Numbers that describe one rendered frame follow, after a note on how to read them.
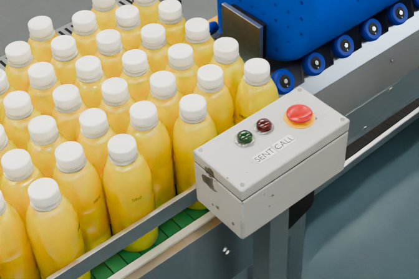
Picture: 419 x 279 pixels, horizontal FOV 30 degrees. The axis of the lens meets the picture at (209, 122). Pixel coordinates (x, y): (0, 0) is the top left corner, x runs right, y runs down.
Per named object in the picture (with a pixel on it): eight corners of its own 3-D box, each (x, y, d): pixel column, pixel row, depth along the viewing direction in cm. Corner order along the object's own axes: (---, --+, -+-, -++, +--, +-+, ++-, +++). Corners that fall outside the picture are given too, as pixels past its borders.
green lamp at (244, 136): (255, 140, 105) (255, 133, 105) (244, 147, 104) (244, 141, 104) (245, 131, 107) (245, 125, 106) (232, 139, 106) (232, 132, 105)
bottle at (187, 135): (184, 217, 122) (177, 131, 109) (171, 186, 127) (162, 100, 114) (227, 205, 124) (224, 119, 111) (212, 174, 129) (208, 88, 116)
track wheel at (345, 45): (350, 28, 142) (343, 30, 144) (332, 38, 140) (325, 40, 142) (359, 51, 143) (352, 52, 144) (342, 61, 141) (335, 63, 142)
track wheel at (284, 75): (290, 63, 135) (284, 65, 137) (270, 75, 133) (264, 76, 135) (300, 86, 136) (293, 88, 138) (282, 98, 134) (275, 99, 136)
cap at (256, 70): (254, 62, 120) (254, 53, 119) (275, 72, 118) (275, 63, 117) (238, 75, 118) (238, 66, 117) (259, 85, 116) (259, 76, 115)
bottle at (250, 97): (252, 138, 135) (252, 52, 122) (285, 156, 131) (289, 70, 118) (226, 161, 131) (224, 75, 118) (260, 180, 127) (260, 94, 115)
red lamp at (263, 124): (275, 128, 107) (275, 121, 106) (263, 136, 106) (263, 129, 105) (264, 120, 108) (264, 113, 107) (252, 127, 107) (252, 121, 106)
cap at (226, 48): (239, 59, 121) (239, 50, 120) (214, 60, 121) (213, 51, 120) (237, 44, 124) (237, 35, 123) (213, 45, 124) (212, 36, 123)
